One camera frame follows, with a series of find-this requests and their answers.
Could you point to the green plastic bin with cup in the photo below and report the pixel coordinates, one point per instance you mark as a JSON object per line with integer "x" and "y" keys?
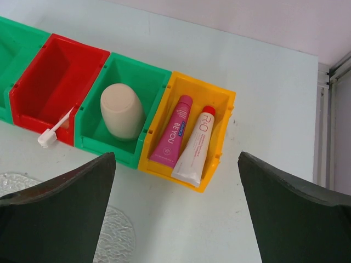
{"x": 148, "y": 82}

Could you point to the white toothpaste tube red cap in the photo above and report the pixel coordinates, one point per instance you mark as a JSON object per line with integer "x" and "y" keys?
{"x": 190, "y": 164}

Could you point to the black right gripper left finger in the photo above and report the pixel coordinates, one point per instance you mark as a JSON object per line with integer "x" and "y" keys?
{"x": 58, "y": 220}

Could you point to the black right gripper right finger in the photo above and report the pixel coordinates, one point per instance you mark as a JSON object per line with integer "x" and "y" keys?
{"x": 294, "y": 220}

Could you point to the beige cup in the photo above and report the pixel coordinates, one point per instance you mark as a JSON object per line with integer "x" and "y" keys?
{"x": 122, "y": 111}

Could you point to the aluminium frame post right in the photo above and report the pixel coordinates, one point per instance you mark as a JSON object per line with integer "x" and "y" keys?
{"x": 328, "y": 79}

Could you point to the red plastic bin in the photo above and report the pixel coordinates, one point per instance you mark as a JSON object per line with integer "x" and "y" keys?
{"x": 55, "y": 83}

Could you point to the green plastic bin far left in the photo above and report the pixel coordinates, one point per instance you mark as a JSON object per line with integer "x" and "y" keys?
{"x": 19, "y": 46}

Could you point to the white toothbrush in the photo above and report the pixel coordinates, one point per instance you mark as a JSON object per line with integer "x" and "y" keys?
{"x": 49, "y": 136}

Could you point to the yellow plastic bin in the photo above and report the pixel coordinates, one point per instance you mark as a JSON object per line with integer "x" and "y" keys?
{"x": 185, "y": 139}

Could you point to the clear glass tray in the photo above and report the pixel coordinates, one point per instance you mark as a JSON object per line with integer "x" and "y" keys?
{"x": 117, "y": 237}

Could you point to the pink toothpaste tube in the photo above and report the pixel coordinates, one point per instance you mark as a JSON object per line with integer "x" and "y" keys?
{"x": 168, "y": 148}

